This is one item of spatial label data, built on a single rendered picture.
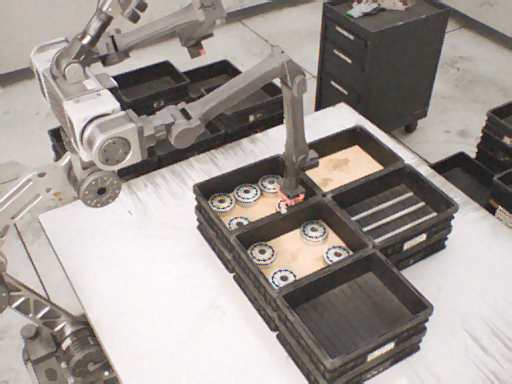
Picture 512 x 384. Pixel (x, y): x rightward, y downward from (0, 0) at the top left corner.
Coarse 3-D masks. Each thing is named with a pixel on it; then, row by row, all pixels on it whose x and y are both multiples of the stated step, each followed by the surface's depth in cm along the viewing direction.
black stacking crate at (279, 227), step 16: (304, 208) 220; (320, 208) 225; (272, 224) 216; (288, 224) 221; (336, 224) 220; (240, 240) 212; (256, 240) 217; (352, 240) 214; (240, 256) 209; (256, 288) 205; (272, 304) 198
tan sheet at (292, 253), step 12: (276, 240) 221; (288, 240) 221; (300, 240) 221; (336, 240) 221; (288, 252) 216; (300, 252) 216; (312, 252) 216; (276, 264) 212; (288, 264) 212; (300, 264) 212; (312, 264) 212; (300, 276) 208
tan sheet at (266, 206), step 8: (256, 184) 244; (264, 200) 237; (272, 200) 237; (240, 208) 233; (248, 208) 233; (256, 208) 233; (264, 208) 233; (272, 208) 233; (232, 216) 230; (248, 216) 230; (256, 216) 230; (264, 216) 230
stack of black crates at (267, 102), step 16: (256, 96) 354; (272, 96) 352; (224, 112) 324; (240, 112) 326; (256, 112) 334; (272, 112) 341; (224, 128) 331; (240, 128) 333; (256, 128) 342; (224, 144) 338
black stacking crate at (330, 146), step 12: (348, 132) 256; (360, 132) 258; (324, 144) 252; (336, 144) 256; (348, 144) 260; (360, 144) 261; (372, 144) 253; (324, 156) 257; (372, 156) 256; (384, 156) 249
